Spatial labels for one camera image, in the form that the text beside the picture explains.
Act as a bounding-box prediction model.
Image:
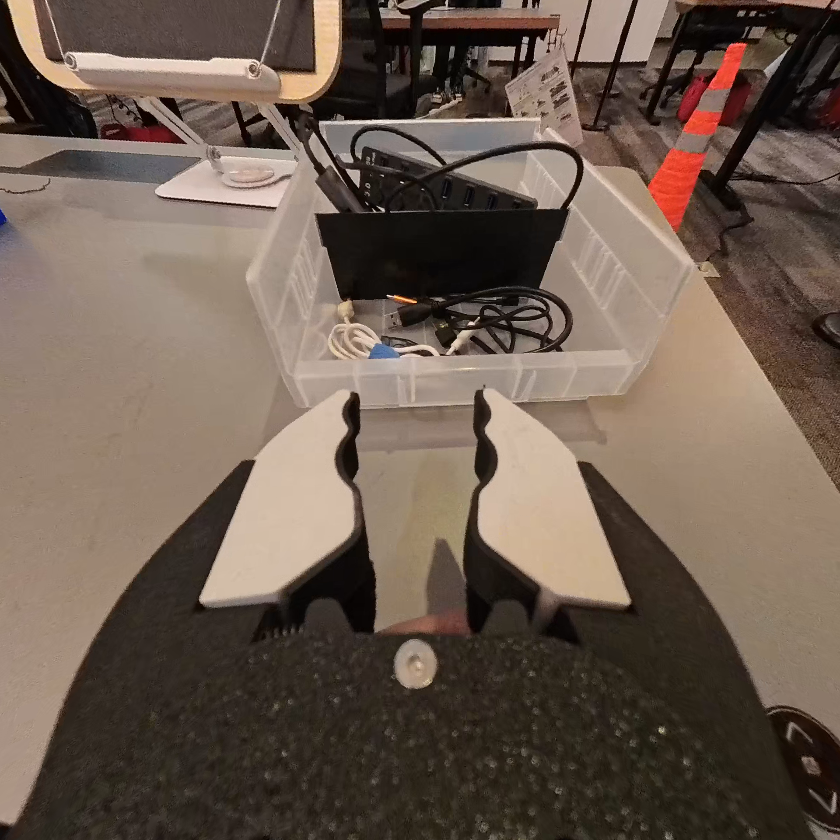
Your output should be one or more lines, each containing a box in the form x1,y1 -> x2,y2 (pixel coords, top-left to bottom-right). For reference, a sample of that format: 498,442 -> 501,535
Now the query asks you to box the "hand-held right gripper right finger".
462,387 -> 633,635

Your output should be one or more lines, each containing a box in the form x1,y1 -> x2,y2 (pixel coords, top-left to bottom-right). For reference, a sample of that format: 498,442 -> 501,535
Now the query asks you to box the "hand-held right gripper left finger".
199,389 -> 377,635

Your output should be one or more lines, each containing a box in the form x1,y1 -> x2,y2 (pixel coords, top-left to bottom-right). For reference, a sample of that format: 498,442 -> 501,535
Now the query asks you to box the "white cable with blue tape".
328,298 -> 441,363

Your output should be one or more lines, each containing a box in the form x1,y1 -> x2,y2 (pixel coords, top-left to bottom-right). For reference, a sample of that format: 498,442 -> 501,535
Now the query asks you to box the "black USB cable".
382,289 -> 573,355

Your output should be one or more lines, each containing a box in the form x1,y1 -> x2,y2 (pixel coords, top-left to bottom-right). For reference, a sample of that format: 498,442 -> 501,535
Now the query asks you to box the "clear plastic bin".
246,118 -> 695,409

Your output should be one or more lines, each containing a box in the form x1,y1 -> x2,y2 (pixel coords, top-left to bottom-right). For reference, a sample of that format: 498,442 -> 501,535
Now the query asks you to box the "dark grey adapter with cable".
295,115 -> 365,214

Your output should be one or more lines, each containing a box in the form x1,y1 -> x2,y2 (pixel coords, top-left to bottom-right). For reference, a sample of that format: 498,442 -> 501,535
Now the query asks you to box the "black multi-port USB hub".
360,146 -> 539,212

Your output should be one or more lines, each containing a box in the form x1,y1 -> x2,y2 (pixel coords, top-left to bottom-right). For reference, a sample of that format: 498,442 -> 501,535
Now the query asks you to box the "grey desk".
0,131 -> 840,840

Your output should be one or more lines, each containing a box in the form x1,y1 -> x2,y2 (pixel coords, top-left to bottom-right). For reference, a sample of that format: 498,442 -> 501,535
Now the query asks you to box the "black divider panel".
315,209 -> 568,299

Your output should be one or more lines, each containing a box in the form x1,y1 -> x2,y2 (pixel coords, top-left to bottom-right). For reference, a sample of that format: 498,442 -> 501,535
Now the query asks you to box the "white folding stand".
62,0 -> 298,210

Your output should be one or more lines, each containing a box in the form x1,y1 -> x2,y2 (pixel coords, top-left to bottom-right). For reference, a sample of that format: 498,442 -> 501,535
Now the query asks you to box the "round black arrow disc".
764,705 -> 840,834

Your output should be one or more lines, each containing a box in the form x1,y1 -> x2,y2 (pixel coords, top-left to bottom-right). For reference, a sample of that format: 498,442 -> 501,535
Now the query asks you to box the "orange traffic cone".
648,42 -> 749,232

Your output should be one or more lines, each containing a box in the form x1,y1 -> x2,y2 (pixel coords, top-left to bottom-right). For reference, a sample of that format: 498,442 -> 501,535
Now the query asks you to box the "printed instruction sheet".
505,46 -> 584,147

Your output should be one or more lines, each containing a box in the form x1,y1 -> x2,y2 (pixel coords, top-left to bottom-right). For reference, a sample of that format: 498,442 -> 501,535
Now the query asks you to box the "black mesh office chair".
328,0 -> 493,119

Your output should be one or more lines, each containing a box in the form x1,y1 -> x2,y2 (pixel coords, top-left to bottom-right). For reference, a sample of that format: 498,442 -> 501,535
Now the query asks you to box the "red bag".
679,72 -> 753,126

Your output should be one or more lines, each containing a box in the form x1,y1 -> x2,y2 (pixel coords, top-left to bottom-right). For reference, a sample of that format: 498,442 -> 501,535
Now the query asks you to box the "wood-framed black board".
10,0 -> 342,105

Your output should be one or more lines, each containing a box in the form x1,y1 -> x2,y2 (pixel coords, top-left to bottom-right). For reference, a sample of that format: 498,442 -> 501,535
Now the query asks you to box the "wooden background table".
381,10 -> 562,42

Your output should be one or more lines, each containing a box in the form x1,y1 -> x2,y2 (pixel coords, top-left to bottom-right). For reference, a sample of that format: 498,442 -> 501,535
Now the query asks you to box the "dark desk cable cover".
0,150 -> 201,185

